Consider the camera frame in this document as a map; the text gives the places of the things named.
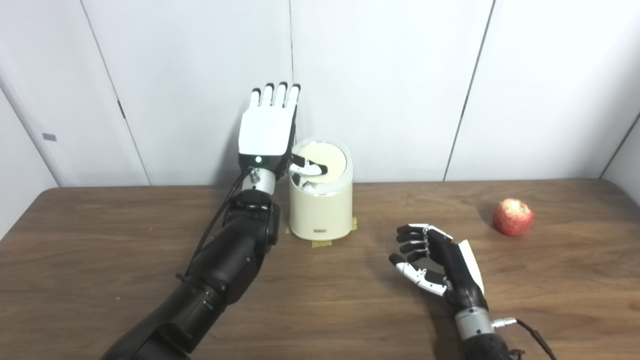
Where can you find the wide yellow tape piece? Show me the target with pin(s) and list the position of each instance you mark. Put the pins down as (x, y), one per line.
(321, 243)

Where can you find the cream round bin lid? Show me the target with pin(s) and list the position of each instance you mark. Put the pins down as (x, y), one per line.
(330, 155)

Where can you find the grey wall label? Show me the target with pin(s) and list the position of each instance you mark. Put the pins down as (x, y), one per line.
(49, 137)

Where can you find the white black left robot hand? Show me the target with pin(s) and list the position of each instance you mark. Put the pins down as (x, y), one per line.
(265, 132)

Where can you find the cream-colored bin body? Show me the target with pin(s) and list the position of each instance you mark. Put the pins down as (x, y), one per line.
(320, 210)

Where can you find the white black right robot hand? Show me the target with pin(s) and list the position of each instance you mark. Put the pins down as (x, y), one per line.
(462, 275)

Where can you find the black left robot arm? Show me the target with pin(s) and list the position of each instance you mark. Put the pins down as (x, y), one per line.
(230, 260)

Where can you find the black wall panel hinge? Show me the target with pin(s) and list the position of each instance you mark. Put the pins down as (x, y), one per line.
(121, 109)

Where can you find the red apple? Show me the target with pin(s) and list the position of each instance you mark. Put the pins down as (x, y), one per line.
(513, 217)

